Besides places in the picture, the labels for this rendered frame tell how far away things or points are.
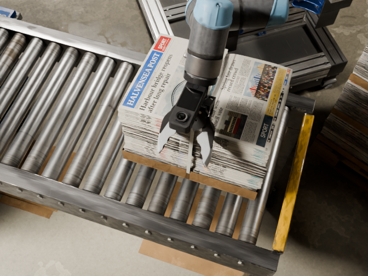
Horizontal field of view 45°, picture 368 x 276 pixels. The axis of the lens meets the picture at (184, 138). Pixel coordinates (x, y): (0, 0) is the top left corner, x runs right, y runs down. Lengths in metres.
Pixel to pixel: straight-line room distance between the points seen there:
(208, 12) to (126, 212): 0.61
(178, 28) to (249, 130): 1.38
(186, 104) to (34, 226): 1.38
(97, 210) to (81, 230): 0.85
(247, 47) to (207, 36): 1.41
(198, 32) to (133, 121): 0.31
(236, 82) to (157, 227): 0.43
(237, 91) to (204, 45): 0.26
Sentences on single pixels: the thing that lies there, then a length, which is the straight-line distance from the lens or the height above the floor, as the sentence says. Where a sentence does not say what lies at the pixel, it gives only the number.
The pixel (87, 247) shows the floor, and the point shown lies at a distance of 2.05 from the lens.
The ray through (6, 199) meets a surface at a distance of 2.23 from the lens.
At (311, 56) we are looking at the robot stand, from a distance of 2.28.
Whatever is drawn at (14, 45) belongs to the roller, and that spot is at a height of 0.80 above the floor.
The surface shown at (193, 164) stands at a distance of 1.14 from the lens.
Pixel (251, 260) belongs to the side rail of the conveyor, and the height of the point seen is 0.80.
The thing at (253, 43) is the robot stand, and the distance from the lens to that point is 2.30.
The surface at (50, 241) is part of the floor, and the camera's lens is 2.10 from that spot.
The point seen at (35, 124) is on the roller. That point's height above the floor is 0.79.
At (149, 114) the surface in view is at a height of 1.07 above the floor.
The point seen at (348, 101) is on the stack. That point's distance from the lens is 1.84.
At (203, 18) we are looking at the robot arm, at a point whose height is 1.32.
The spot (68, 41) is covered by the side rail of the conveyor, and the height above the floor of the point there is 0.80.
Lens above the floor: 1.95
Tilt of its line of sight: 62 degrees down
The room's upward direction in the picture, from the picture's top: straight up
